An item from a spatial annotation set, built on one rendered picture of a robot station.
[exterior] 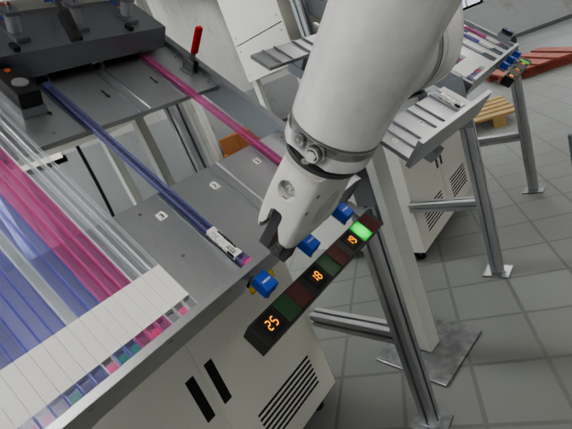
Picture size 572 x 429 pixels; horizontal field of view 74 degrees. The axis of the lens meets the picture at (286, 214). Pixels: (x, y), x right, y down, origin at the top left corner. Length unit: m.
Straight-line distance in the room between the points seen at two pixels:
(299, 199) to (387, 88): 0.12
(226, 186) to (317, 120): 0.37
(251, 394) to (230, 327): 0.19
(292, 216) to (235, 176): 0.33
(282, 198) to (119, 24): 0.66
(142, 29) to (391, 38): 0.72
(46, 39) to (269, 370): 0.87
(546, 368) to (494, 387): 0.15
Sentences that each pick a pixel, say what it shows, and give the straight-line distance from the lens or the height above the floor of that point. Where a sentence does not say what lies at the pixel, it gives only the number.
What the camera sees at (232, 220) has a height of 0.78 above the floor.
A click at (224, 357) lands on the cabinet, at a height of 0.43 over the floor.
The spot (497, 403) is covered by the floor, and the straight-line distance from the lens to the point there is 1.24.
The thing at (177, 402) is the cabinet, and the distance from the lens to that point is 0.91.
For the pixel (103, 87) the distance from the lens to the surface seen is 0.85.
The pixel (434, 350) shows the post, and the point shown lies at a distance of 1.37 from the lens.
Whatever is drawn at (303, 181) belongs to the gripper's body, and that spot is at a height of 0.86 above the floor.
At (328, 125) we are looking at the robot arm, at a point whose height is 0.90.
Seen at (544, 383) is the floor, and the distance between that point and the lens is 1.28.
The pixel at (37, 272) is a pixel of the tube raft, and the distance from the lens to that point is 0.55.
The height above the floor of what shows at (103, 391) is 0.73.
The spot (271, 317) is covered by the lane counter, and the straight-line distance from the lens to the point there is 0.54.
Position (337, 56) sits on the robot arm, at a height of 0.94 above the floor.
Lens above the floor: 0.94
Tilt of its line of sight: 18 degrees down
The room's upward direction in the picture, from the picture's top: 22 degrees counter-clockwise
